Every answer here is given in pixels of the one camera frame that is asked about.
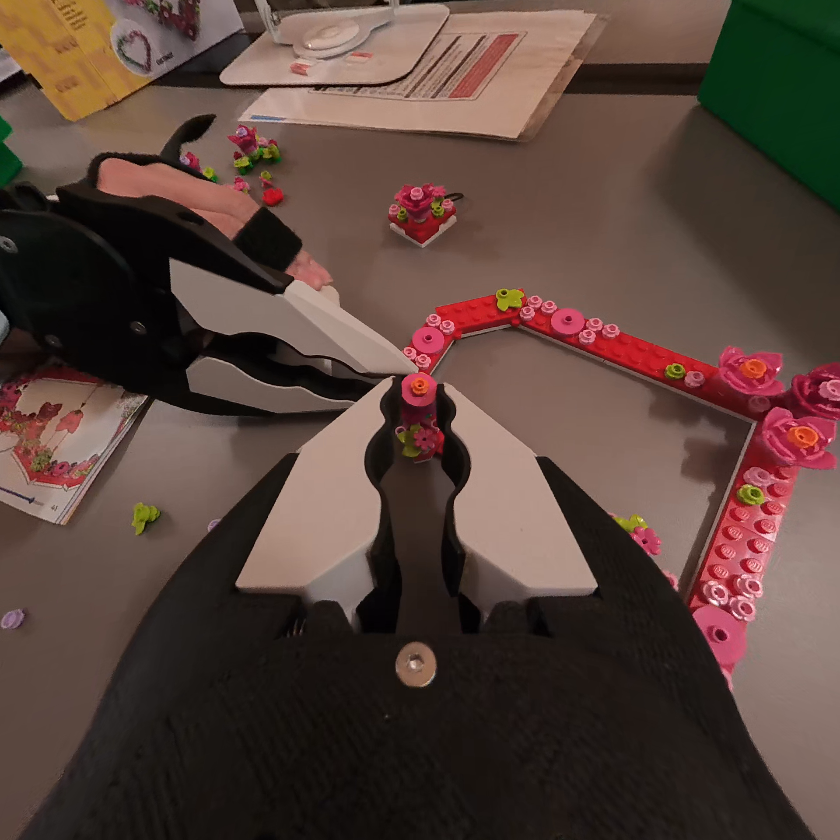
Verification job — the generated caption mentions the flowered red toy brick segment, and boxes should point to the flowered red toy brick segment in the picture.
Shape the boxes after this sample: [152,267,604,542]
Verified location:
[395,373,447,463]

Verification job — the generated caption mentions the printed paper sheet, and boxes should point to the printed paper sheet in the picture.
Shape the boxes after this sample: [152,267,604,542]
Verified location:
[311,29,527,102]

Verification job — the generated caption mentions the clear document sleeve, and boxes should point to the clear document sleeve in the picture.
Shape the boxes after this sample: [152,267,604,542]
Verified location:
[239,10,608,142]

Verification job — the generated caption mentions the red toy brick heart frame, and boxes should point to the red toy brick heart frame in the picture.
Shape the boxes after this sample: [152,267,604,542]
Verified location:
[402,287,840,690]

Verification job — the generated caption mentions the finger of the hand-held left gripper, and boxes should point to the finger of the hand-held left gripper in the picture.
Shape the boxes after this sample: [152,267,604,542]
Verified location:
[169,258,419,379]
[185,354,396,417]

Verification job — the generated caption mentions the yellow building set box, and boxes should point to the yellow building set box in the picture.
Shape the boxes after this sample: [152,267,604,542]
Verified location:
[0,0,245,123]

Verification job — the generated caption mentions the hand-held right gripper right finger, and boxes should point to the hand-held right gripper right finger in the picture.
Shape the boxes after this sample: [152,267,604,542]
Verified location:
[438,382,599,618]

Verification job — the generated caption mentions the white tabletop stand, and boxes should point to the white tabletop stand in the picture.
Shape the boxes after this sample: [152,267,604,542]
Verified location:
[220,0,450,88]

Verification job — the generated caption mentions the instruction booklet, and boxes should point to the instruction booklet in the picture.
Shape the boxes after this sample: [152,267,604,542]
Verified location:
[0,364,151,526]

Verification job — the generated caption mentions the pile of loose brick flowers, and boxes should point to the pile of loose brick flowers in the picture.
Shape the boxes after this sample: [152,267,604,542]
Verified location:
[178,123,284,207]

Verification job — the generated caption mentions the small red toy brick ornament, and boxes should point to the small red toy brick ornament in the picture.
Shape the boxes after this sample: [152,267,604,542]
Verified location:
[388,184,470,249]

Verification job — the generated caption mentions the green plastic bin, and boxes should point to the green plastic bin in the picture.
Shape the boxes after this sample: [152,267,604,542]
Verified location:
[697,0,840,212]
[0,117,24,188]

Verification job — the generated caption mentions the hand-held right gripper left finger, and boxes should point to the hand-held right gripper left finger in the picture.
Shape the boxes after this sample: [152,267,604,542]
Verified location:
[234,377,403,618]

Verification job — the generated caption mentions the person's left hand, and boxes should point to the person's left hand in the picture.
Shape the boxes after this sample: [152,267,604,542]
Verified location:
[98,161,333,291]

